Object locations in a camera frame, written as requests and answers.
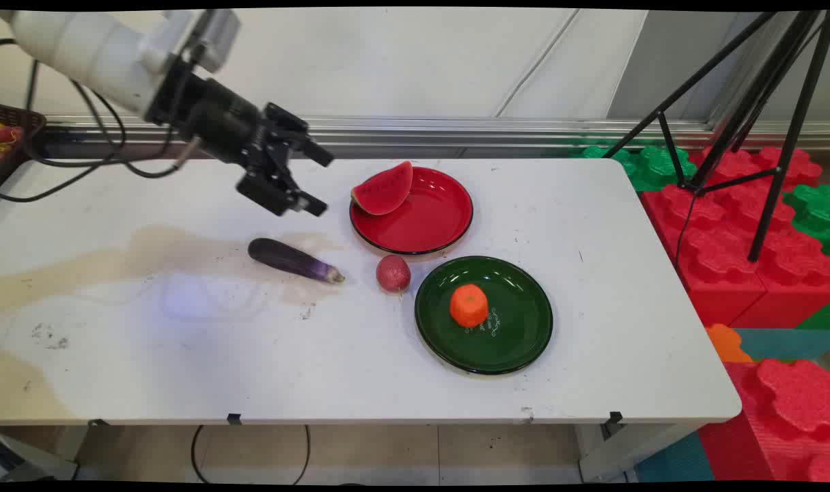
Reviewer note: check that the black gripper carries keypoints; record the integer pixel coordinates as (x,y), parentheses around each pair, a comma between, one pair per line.
(213,116)

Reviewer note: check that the orange mandarin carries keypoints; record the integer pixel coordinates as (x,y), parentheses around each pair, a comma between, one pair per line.
(468,305)

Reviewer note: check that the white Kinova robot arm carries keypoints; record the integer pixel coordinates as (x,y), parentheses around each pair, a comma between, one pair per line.
(80,48)

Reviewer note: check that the purple eggplant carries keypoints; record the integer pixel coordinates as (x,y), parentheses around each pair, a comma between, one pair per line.
(288,258)

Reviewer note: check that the red watermelon slice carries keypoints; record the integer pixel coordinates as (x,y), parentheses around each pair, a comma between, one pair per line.
(386,191)

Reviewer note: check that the red apple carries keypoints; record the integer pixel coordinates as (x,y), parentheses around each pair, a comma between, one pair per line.
(393,273)

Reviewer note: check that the red plate with black rim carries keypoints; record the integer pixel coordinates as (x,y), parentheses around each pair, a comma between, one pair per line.
(432,219)

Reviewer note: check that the brown woven basket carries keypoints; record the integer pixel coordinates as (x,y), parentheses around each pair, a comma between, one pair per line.
(20,126)

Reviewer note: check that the green plate with white print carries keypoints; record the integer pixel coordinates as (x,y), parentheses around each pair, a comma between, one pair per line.
(517,321)

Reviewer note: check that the green foam block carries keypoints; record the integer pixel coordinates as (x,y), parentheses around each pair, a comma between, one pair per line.
(650,164)
(812,208)

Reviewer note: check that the large red foam block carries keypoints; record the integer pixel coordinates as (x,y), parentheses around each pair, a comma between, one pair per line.
(722,260)

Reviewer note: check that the grey table leg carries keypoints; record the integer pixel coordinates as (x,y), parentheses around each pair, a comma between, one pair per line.
(633,447)

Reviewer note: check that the orange foam piece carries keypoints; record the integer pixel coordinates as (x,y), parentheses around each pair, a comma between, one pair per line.
(726,344)

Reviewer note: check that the black tripod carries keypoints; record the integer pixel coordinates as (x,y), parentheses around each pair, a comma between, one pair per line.
(790,137)

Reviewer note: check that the teal foam mat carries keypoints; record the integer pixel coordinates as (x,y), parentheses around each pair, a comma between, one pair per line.
(787,343)

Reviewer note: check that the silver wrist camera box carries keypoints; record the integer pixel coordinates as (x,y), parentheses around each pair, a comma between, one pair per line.
(216,37)

